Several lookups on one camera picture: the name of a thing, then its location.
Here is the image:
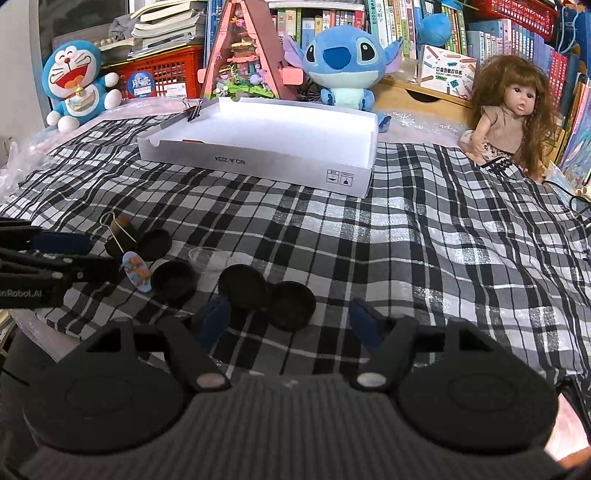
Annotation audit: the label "blue plush ball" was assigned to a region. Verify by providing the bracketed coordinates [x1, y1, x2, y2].
[418, 13, 453, 44]

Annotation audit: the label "brown haired baby doll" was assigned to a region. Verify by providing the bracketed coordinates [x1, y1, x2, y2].
[458, 54, 559, 183]

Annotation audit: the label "wooden drawer box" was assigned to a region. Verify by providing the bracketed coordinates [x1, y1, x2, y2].
[372, 76, 476, 123]

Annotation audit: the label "red plastic basket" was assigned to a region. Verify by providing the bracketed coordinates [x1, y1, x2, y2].
[471, 0, 557, 41]

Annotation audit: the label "white cardboard box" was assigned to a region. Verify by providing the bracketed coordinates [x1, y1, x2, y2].
[137, 95, 379, 198]

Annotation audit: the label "stack of worn books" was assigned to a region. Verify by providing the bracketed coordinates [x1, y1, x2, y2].
[129, 0, 208, 58]

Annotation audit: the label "pink triangular dollhouse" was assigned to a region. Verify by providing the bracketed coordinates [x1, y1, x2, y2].
[198, 0, 308, 102]

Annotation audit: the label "red plastic crate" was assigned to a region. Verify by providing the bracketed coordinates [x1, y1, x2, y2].
[104, 46, 206, 109]

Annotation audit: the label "black white plaid cloth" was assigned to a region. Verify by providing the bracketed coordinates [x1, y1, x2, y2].
[0, 113, 591, 393]

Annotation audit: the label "oval cartoon tag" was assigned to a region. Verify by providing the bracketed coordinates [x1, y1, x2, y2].
[121, 251, 154, 294]

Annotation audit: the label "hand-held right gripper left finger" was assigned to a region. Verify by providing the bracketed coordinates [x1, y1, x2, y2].
[81, 295, 232, 393]

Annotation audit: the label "blue white cat plush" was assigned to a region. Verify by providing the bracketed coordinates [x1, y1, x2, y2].
[41, 41, 123, 132]

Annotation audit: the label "clear plastic cup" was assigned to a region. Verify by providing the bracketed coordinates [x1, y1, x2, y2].
[188, 247, 227, 289]

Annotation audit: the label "black round lid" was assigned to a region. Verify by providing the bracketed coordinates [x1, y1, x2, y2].
[139, 229, 172, 261]
[268, 281, 317, 330]
[151, 261, 198, 305]
[218, 264, 269, 311]

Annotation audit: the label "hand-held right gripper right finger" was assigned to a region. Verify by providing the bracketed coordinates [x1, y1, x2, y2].
[348, 298, 509, 393]

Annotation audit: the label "row of blue textbooks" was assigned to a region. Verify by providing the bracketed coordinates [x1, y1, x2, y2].
[466, 18, 568, 93]

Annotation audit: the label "blue alien plush toy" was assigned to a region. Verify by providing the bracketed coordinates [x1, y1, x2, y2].
[283, 25, 404, 112]

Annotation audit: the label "black cable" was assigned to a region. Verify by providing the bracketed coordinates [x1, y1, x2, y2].
[545, 180, 591, 213]

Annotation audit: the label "white printed carton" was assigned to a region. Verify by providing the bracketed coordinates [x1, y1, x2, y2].
[417, 45, 477, 100]

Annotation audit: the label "grey crumpled cloth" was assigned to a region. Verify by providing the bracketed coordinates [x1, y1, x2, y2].
[108, 14, 139, 42]

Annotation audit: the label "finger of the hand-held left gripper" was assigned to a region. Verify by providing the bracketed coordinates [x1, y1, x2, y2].
[0, 219, 93, 254]
[0, 249, 123, 289]

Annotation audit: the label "row of colourful shelf books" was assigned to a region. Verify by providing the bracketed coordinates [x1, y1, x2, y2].
[208, 0, 467, 61]

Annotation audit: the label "leaning thin picture books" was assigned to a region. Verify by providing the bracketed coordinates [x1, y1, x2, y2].
[556, 69, 591, 185]

